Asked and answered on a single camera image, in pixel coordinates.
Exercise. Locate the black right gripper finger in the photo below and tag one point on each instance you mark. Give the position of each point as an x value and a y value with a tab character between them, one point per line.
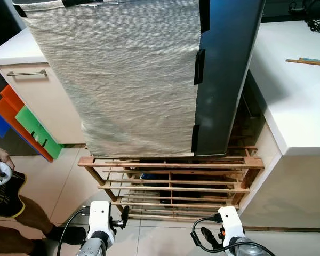
207	236

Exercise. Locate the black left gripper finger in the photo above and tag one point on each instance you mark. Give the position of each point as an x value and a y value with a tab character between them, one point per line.
125	213

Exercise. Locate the white handheld controller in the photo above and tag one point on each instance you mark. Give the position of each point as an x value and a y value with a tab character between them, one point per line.
1	175

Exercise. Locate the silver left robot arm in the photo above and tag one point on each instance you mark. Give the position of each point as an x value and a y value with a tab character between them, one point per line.
93	245

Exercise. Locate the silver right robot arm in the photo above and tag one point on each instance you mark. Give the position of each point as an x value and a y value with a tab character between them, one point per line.
250	249

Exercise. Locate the dark blue shoe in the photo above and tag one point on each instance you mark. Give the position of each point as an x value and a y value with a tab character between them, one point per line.
149	175

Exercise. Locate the person's black shoe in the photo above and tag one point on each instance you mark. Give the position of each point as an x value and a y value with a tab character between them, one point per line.
69	234

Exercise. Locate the wooden slatted rack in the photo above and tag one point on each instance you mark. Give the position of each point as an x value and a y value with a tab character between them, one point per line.
170	164

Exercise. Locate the person's bare leg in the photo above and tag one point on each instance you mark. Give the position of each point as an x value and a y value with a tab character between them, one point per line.
34	216

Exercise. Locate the black tape strip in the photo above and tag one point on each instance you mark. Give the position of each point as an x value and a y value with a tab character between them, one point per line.
199	66
195	137

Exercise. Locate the black shorts yellow trim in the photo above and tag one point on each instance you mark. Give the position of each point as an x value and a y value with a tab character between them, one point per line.
5	197

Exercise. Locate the beige woven cloth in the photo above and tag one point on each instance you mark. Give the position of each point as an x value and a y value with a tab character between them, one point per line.
122	80

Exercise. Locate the white drawer cabinet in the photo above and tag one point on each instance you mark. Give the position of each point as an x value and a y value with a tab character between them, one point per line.
48	101

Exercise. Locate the white counter cabinet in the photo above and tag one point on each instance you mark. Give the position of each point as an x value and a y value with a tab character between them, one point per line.
298	106

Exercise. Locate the glossy black panel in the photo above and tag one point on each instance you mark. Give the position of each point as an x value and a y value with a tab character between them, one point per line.
226	74

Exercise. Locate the teal wooden chopstick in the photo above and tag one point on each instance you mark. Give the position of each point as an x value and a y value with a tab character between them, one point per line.
312	59

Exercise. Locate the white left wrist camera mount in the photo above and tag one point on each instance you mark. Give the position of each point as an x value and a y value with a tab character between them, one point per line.
100	216

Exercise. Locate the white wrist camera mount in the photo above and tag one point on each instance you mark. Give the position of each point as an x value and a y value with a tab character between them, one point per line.
100	216
230	223

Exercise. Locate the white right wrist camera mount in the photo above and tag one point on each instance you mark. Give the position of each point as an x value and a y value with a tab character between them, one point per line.
230	223

